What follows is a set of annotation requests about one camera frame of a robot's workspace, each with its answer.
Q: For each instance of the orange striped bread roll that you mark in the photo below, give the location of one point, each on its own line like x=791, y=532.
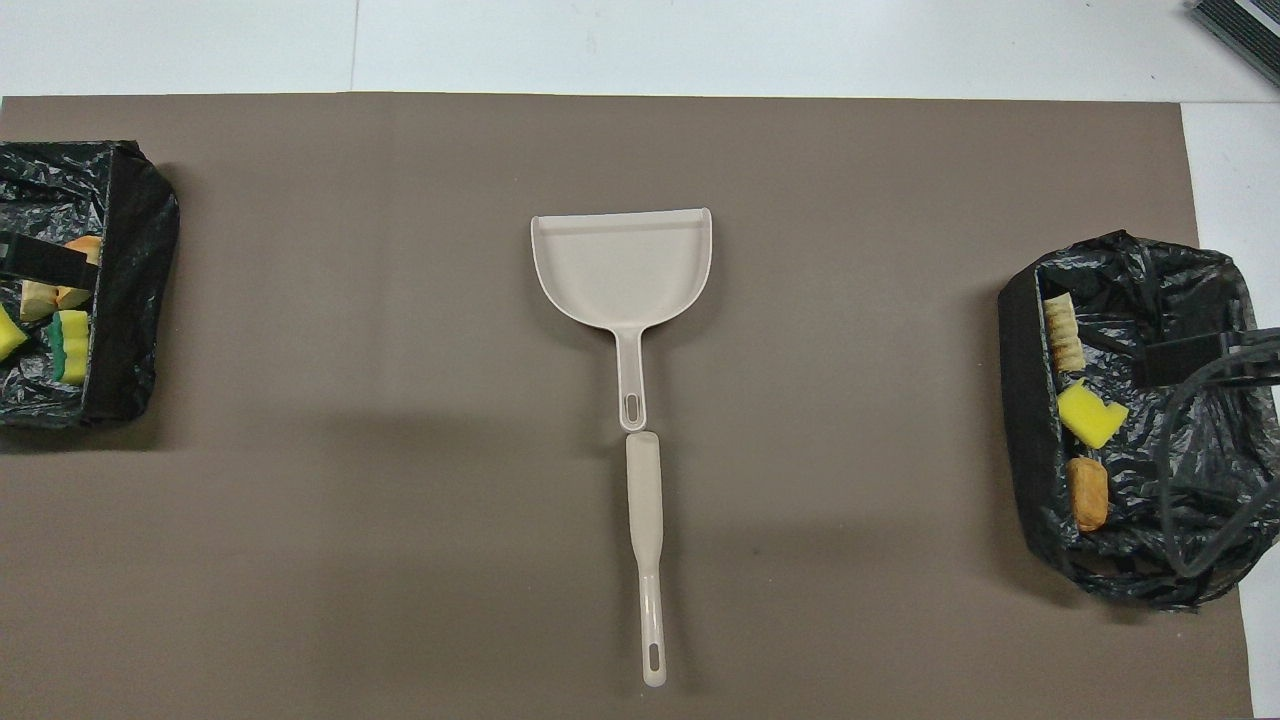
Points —
x=1065, y=335

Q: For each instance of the oval pale bread piece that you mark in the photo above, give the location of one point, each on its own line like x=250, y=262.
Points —
x=85, y=247

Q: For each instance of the brown table mat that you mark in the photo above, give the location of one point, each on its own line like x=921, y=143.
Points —
x=400, y=500

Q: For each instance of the L-shaped yellow sponge piece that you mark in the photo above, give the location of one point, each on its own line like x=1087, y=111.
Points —
x=1090, y=415

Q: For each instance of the small yellow sponge piece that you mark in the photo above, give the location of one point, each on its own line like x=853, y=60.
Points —
x=8, y=335

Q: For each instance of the jagged pale bread piece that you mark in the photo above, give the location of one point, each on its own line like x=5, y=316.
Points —
x=38, y=298

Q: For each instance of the grey ribbed device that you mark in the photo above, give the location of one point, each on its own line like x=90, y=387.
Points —
x=1245, y=25

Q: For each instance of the beige hand brush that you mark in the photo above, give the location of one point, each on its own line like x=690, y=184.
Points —
x=645, y=500

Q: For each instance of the wedge yellow sponge piece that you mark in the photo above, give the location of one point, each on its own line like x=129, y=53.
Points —
x=70, y=345

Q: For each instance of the black bag lined bin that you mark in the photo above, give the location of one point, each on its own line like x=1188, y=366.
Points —
x=1130, y=280
x=130, y=280

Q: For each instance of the brown oval bread roll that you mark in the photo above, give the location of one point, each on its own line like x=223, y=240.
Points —
x=1088, y=495

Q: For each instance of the beige plastic dustpan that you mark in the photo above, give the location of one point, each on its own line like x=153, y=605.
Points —
x=620, y=270

